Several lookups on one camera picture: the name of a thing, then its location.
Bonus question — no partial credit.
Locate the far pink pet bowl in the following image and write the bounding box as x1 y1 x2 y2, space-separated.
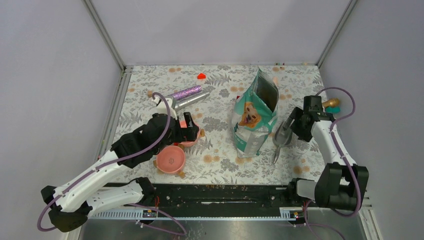
178 120 201 147

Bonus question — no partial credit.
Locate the red toy block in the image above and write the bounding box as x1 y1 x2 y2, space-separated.
197 73 206 80

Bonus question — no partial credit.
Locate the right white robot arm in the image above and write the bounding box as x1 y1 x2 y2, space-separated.
280 95 369 213

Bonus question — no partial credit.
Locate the metal food scoop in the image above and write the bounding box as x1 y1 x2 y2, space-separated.
272 122 293 165

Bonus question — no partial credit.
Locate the silver toy microphone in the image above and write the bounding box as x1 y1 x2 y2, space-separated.
174 91 210 111

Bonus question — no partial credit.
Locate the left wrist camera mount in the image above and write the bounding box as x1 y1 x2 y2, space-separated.
152 96 177 120

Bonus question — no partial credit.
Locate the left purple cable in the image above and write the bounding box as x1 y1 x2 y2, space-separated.
36 92 188 237

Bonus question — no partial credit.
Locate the teal toy block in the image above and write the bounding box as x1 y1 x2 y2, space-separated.
326 106 341 114

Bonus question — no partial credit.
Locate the floral table mat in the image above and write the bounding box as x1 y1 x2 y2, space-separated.
113 65 325 185

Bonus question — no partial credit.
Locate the near pink pet bowl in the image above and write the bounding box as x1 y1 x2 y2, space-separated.
155 145 186 174

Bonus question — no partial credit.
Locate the green pet food bag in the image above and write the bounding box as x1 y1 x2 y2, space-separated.
230 68 279 158

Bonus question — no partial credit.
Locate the black mounting base plate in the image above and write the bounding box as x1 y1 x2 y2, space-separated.
123 183 320 218

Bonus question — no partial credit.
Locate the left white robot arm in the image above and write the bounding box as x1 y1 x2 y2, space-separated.
41 112 200 233

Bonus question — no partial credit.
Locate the gold toy microphone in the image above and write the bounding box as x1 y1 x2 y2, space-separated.
322 98 340 109

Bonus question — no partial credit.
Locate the purple glitter toy microphone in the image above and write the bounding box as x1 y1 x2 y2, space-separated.
167 85 202 101

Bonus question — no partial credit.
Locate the pink pet bowl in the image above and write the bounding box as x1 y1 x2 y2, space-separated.
155 145 186 174
178 120 201 147

